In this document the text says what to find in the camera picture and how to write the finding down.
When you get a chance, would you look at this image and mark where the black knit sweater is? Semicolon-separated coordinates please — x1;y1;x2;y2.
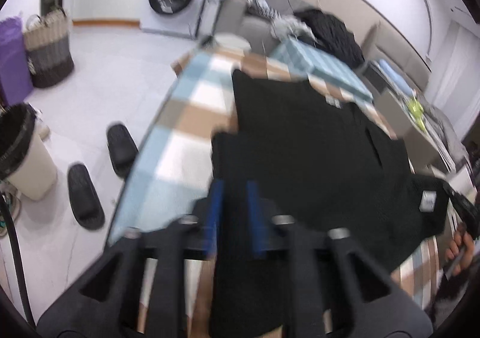
209;70;448;337

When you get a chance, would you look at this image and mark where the right hand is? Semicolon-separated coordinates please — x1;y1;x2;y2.
443;222;479;280

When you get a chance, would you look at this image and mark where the checkered table cloth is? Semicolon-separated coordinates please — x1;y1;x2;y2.
106;49;440;337

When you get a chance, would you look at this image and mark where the black slipper far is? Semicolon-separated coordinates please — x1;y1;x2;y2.
106;123;138;179

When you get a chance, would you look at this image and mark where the black slipper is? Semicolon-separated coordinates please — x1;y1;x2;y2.
67;162;105;230
106;123;138;179

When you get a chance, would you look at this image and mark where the green toy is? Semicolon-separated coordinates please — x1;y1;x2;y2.
407;97;427;133

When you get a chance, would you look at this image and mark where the black slipper near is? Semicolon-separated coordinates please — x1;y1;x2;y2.
67;162;105;230

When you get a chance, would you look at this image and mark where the white round stool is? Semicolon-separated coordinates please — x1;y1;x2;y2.
213;33;251;52

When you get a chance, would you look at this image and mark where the blue checkered box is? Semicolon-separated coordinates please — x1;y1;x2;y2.
269;38;374;103

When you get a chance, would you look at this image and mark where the grey sofa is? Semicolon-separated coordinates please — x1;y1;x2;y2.
214;0;280;56

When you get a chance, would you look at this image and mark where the white bin with black liner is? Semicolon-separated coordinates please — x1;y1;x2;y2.
1;103;57;201

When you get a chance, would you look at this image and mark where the black quilted jacket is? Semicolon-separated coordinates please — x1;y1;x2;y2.
294;8;365;69

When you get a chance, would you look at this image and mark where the woven laundry basket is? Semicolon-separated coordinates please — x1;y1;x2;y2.
24;7;74;89

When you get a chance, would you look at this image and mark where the purple bag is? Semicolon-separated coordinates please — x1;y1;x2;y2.
0;17;33;107

